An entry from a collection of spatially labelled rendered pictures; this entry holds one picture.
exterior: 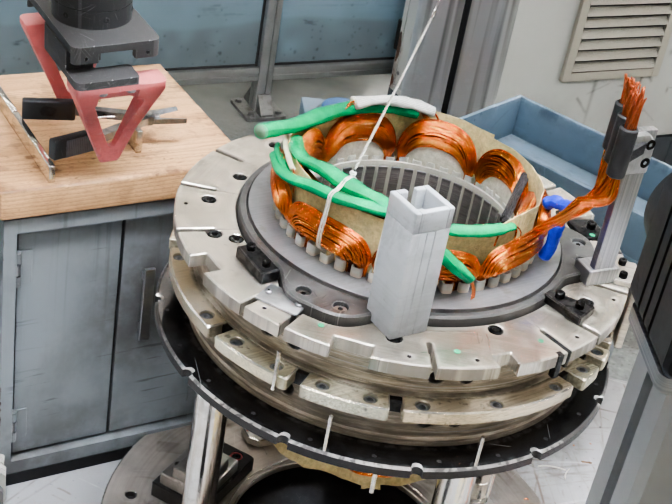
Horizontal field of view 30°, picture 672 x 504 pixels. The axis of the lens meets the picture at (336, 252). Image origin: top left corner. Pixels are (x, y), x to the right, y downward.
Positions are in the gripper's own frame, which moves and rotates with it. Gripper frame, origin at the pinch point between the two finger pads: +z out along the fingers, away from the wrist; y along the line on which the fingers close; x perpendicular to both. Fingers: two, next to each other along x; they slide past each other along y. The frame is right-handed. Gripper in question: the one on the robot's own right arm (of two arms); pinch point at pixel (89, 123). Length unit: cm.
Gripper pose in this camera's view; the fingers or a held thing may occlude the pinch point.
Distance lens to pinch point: 97.2
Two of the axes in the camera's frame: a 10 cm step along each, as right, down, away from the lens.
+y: 4.8, 5.5, -6.8
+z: -1.3, 8.1, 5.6
